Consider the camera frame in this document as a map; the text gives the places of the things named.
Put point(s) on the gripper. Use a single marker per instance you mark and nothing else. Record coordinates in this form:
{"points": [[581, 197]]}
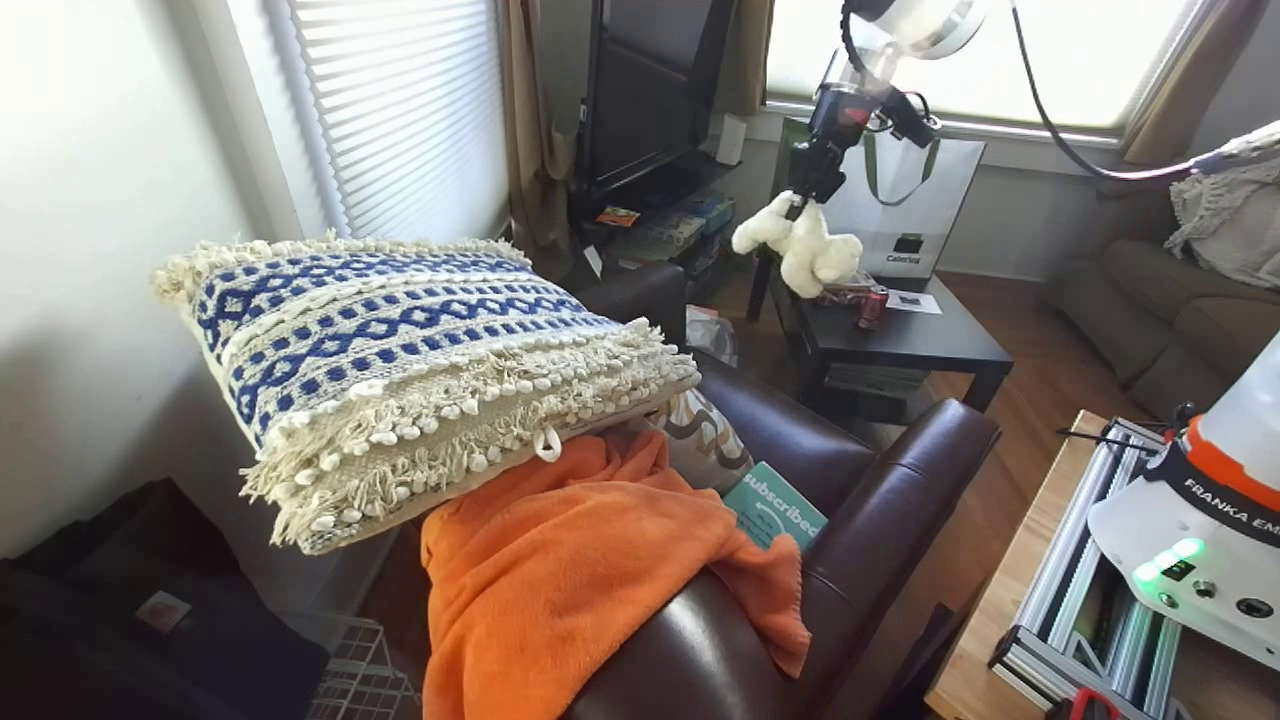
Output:
{"points": [[835, 130]]}

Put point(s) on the white teddy bear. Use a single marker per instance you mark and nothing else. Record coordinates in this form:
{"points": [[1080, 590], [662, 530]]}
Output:
{"points": [[812, 252]]}

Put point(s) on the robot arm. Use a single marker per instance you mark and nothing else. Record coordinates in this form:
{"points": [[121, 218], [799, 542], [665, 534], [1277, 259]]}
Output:
{"points": [[1215, 520]]}

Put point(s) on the grey sofa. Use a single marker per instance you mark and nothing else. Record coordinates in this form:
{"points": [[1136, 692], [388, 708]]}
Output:
{"points": [[1170, 320]]}

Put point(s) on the small white box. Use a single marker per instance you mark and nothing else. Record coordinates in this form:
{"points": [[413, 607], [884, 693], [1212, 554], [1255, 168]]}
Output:
{"points": [[731, 139]]}

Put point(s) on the white shopping bag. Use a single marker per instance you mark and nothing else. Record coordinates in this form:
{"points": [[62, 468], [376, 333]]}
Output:
{"points": [[920, 215]]}

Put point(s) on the red can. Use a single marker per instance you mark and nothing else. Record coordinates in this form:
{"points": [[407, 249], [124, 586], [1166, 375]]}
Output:
{"points": [[873, 308]]}

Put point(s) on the white paper sheet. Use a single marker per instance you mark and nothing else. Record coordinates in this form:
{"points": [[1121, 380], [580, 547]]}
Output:
{"points": [[915, 301]]}

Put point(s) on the black television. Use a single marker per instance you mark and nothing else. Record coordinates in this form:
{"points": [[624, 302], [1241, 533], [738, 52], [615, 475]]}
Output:
{"points": [[650, 90]]}

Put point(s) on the black television stand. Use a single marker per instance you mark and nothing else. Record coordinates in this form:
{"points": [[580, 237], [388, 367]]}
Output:
{"points": [[650, 235]]}

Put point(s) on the black coffee table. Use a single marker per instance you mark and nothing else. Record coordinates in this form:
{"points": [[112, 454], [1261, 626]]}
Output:
{"points": [[900, 345]]}

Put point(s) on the stack of magazines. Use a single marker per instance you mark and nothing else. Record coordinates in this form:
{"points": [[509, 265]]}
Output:
{"points": [[875, 378]]}

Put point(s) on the bright window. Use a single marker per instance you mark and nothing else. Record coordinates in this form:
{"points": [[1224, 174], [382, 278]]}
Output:
{"points": [[1080, 60]]}

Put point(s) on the brown curtain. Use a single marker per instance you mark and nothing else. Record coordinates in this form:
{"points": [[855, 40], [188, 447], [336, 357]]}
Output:
{"points": [[535, 150]]}

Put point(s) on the patterned cushion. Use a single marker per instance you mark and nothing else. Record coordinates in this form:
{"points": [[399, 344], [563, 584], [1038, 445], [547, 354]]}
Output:
{"points": [[705, 440]]}

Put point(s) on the beige curtain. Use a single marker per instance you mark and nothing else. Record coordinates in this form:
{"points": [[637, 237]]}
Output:
{"points": [[1180, 90]]}

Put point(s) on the brown leather armchair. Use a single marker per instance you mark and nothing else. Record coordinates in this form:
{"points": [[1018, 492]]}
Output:
{"points": [[850, 480]]}

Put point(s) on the teal booklet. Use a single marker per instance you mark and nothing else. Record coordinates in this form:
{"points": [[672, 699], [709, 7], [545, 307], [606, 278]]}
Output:
{"points": [[775, 505]]}

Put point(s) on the grey fringed throw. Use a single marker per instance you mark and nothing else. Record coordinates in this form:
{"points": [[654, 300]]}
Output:
{"points": [[1235, 225]]}

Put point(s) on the window with white blinds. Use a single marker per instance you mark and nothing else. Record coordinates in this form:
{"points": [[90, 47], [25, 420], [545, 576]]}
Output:
{"points": [[410, 110]]}

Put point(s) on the blue and white fringed pillow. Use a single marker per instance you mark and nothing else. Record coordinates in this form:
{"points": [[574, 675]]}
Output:
{"points": [[400, 350]]}

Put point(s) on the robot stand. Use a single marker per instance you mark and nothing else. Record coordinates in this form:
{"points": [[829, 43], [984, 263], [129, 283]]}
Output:
{"points": [[1040, 600]]}

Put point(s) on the orange blanket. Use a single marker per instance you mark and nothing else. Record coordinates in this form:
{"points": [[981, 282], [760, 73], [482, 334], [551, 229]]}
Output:
{"points": [[570, 580]]}

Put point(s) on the red clamp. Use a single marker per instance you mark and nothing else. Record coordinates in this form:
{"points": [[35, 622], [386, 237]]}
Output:
{"points": [[1085, 706]]}

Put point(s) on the black bag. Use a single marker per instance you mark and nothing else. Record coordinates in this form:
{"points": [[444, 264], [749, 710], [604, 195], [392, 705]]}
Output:
{"points": [[130, 620]]}

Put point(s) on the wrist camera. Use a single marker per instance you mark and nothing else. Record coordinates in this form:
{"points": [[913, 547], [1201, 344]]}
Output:
{"points": [[908, 118]]}

